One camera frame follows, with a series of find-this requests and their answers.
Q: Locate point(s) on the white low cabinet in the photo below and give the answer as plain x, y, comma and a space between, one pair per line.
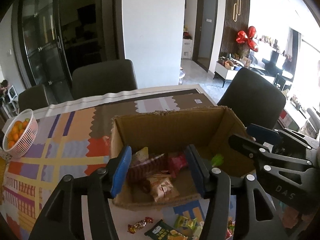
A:
223, 73

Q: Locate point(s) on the white storage shelf unit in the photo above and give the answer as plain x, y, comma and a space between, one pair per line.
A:
187, 46

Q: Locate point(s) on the green chips packet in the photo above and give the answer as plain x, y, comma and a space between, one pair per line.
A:
162, 231

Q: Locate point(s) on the dark chair behind table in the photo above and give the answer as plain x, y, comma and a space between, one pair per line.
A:
105, 77

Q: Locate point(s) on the person's right hand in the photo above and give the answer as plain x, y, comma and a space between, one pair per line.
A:
291, 217

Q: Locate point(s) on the small red snack packet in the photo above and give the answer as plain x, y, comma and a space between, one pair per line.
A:
230, 228

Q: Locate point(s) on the white basket of oranges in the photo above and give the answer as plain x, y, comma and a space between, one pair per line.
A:
20, 134

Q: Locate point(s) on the green yellow wrapped candy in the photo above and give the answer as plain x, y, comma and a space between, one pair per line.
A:
184, 222

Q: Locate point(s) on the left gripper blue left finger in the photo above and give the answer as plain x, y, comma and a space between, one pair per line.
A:
118, 169

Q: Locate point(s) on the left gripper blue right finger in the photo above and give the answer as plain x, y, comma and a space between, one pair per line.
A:
200, 171

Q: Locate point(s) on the green wrapped lollipop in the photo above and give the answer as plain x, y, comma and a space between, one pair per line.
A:
217, 160

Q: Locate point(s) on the red foil balloon bow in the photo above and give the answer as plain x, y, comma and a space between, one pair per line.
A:
247, 37

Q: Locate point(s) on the colourful patterned table mat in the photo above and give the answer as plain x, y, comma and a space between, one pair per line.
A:
70, 142

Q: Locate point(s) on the dark chair far left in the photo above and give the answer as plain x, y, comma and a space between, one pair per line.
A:
33, 98

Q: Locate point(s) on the magenta snack packet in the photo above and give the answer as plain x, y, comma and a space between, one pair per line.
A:
175, 164

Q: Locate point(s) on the dark chair right of table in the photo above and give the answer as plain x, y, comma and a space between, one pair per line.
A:
253, 99

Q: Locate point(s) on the brown cardboard box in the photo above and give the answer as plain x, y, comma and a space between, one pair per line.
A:
169, 133

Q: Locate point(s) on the gold wrapped candy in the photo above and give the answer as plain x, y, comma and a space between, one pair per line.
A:
139, 225

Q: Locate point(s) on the gold wall ornament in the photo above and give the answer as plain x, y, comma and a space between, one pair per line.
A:
236, 10

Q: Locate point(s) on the beige fortune biscuits bag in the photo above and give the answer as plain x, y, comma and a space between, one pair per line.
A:
161, 188

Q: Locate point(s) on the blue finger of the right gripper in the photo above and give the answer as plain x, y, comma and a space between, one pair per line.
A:
249, 148
264, 136

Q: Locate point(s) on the brown Costa biscuit packet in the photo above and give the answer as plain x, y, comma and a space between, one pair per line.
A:
138, 174

